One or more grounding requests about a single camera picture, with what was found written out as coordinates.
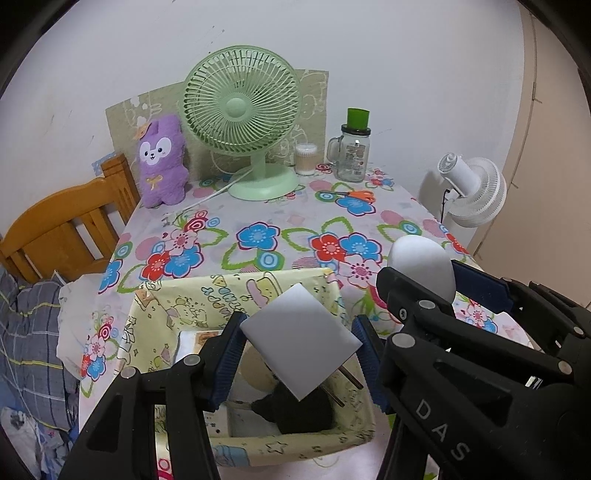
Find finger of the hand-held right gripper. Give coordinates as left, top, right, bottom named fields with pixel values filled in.
left=376, top=267, right=575, bottom=389
left=450, top=260, right=591, bottom=352

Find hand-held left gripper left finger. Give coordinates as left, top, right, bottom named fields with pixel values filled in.
left=60, top=311, right=247, bottom=480

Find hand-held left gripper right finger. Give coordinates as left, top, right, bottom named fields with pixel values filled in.
left=351, top=316, right=394, bottom=415

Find beige toast shaped gadget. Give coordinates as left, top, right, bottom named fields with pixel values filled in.
left=242, top=348, right=282, bottom=393

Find white power strip cartoon sticker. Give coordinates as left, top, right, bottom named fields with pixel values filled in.
left=174, top=329, right=232, bottom=438

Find white oval charger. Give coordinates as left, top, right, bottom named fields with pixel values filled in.
left=387, top=235, right=457, bottom=308

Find yellow cartoon fabric storage box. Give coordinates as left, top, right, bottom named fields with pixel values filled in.
left=115, top=267, right=377, bottom=467

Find white power adapter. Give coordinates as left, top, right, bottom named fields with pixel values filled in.
left=239, top=282, right=366, bottom=407

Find black cube adapter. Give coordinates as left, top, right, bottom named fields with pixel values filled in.
left=252, top=382, right=335, bottom=435

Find white standing fan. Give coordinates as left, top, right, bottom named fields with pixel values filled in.
left=418, top=154, right=508, bottom=259

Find floral tablecloth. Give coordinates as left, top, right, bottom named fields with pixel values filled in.
left=78, top=161, right=546, bottom=480

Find beige door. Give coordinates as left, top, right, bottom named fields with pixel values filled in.
left=475, top=4, right=591, bottom=310

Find glass jar mug green lid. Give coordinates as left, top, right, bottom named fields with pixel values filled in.
left=327, top=107, right=372, bottom=183

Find clear cotton swab container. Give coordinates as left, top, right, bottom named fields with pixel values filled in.
left=294, top=143, right=318, bottom=176

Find grey plaid blanket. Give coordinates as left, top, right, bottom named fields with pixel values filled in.
left=0, top=268, right=81, bottom=480

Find purple rabbit plush toy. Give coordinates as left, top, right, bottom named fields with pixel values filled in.
left=136, top=114, right=191, bottom=209

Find green desk fan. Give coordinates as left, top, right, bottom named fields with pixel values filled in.
left=183, top=45, right=303, bottom=201

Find orange handled scissors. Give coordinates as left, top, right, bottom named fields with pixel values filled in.
left=320, top=189, right=376, bottom=204

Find white fan power cable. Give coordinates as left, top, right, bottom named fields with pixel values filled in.
left=164, top=168, right=252, bottom=220

